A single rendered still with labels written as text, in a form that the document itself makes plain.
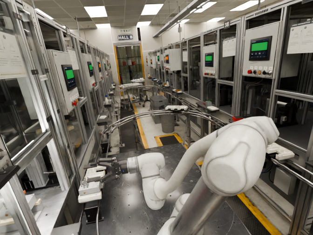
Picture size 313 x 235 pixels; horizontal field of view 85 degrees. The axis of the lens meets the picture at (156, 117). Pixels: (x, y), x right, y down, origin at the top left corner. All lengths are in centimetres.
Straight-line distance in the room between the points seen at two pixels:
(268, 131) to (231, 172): 22
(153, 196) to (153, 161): 18
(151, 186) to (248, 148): 59
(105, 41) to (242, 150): 892
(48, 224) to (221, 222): 99
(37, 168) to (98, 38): 822
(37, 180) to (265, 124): 135
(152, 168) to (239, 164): 59
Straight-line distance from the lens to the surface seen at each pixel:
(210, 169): 46
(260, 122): 63
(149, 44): 926
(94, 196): 128
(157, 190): 93
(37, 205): 128
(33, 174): 144
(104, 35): 922
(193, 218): 70
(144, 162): 96
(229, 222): 133
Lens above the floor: 168
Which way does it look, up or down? 19 degrees down
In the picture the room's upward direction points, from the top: 5 degrees counter-clockwise
